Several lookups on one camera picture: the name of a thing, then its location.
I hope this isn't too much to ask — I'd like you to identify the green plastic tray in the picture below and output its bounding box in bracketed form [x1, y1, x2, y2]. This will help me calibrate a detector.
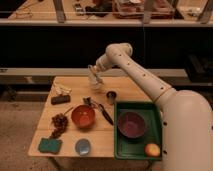
[114, 101, 162, 161]

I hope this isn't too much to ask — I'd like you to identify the small metal cup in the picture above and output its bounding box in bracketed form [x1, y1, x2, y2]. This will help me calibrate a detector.
[106, 91, 117, 102]

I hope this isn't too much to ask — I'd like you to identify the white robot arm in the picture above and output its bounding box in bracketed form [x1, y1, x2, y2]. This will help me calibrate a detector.
[93, 43, 213, 171]

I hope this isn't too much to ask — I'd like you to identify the purple bowl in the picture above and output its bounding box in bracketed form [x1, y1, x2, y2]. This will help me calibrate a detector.
[117, 112, 146, 138]

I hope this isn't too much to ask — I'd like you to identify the bunch of dark grapes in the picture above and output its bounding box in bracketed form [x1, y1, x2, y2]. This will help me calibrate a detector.
[50, 113, 68, 139]

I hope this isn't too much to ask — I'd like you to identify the grey towel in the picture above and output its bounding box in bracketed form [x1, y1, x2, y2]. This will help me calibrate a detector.
[88, 65, 101, 84]

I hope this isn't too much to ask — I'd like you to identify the white paper cup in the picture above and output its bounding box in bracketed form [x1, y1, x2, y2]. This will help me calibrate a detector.
[89, 80, 103, 92]

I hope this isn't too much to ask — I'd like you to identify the black handled utensil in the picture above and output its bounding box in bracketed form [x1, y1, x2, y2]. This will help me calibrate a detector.
[98, 104, 114, 125]

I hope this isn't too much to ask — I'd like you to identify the small dark metal clip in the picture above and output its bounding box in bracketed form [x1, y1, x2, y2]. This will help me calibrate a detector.
[83, 97, 96, 108]

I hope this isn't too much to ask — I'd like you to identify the white crumpled wrapper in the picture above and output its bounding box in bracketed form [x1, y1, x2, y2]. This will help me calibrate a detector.
[53, 83, 72, 95]

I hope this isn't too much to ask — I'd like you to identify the red yellow apple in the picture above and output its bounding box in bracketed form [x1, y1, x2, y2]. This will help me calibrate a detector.
[145, 143, 161, 157]

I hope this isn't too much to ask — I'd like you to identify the orange bowl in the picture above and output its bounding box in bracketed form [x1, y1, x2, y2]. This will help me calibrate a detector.
[71, 105, 95, 129]

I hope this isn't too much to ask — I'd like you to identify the green sponge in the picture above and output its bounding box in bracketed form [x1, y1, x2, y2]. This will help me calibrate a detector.
[38, 138, 62, 154]

